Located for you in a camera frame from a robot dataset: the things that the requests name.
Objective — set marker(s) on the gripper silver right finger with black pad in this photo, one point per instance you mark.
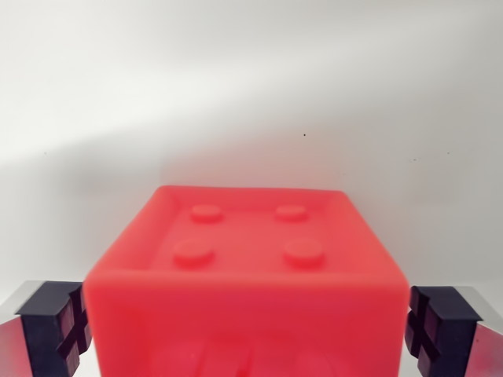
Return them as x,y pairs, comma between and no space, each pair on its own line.
456,334

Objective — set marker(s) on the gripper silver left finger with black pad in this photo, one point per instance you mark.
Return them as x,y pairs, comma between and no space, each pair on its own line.
39,334

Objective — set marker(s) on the red cube with studs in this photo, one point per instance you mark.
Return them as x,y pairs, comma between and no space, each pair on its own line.
243,298

